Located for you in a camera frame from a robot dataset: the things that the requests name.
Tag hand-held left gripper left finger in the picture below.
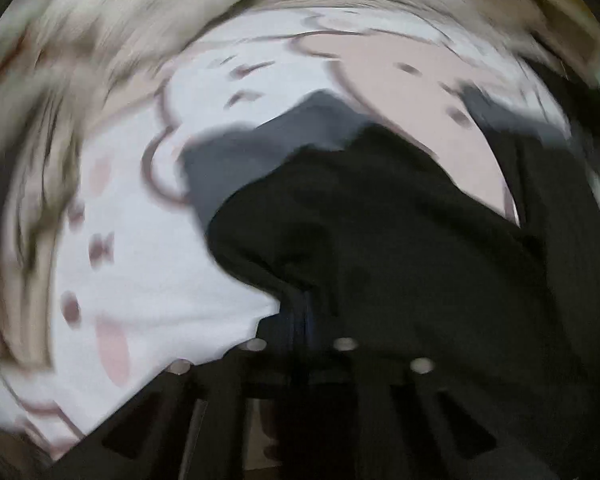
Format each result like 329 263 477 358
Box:
45 305 305 480

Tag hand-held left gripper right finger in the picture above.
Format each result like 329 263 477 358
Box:
304 305 556 480

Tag black ribbed garment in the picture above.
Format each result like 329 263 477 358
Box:
207 122 600 480

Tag white printed blanket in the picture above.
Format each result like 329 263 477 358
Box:
0 7 576 461

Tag grey garment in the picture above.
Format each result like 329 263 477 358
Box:
180 85 573 231

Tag fluffy beige blanket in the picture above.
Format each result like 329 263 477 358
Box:
0 0 600 376

